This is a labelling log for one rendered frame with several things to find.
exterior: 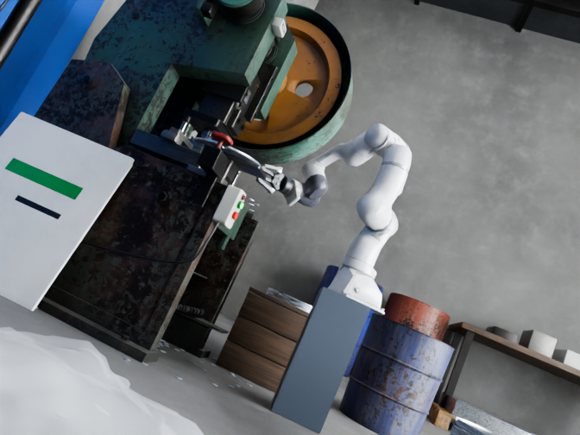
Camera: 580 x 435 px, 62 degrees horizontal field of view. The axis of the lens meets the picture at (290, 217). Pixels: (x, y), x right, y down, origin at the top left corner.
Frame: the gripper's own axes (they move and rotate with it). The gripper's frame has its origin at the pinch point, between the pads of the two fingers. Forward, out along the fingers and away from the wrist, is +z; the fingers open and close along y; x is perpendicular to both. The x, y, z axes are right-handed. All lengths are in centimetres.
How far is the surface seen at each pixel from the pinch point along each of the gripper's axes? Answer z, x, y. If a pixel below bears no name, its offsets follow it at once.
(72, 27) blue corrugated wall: 66, -115, 46
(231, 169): 12.8, 5.6, -5.8
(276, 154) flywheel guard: -18.8, -15.1, 14.7
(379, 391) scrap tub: -78, 40, -71
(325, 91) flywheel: -28, -9, 53
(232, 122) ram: 18.0, 1.3, 12.5
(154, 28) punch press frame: 53, -23, 37
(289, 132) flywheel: -20.2, -13.6, 26.8
